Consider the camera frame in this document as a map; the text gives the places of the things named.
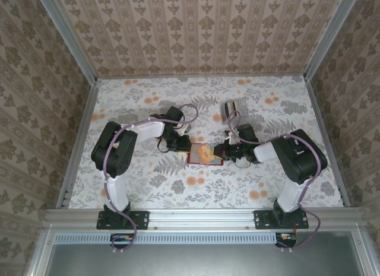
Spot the red card holder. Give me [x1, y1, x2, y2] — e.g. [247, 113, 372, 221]
[186, 142, 226, 167]

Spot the clear acrylic card stand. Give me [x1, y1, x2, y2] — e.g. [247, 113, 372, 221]
[220, 99, 249, 125]

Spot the floral table cover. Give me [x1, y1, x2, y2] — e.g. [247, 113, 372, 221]
[67, 76, 346, 211]

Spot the grey metal panel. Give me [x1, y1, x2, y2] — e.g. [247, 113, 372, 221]
[28, 225, 380, 276]

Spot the thin black right gripper cable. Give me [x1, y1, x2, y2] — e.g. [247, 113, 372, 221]
[233, 157, 251, 169]

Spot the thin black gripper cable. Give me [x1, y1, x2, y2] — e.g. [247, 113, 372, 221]
[156, 138, 170, 154]
[233, 157, 251, 169]

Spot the thin black left gripper cable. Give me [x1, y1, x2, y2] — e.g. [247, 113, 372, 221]
[156, 138, 170, 154]

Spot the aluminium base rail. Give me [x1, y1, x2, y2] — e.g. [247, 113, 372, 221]
[44, 207, 368, 231]

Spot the aluminium wall-side rail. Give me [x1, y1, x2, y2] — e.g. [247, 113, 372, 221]
[96, 74, 308, 80]

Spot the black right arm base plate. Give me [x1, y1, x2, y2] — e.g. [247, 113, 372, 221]
[254, 210, 309, 230]

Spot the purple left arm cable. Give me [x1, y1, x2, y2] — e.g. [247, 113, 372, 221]
[102, 103, 199, 253]

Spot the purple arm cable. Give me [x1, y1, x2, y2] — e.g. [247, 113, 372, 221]
[227, 109, 324, 253]
[102, 103, 199, 253]

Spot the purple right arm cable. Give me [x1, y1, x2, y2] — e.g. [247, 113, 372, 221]
[227, 109, 324, 253]

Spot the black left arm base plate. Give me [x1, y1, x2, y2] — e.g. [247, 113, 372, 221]
[96, 210, 149, 230]

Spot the grey slotted cable duct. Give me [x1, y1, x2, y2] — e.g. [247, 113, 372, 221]
[55, 231, 297, 245]

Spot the aluminium side rail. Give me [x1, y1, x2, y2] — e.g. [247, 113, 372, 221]
[305, 77, 352, 208]
[55, 80, 101, 210]

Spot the aluminium frame post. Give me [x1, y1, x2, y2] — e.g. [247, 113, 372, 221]
[304, 0, 362, 83]
[34, 0, 99, 85]

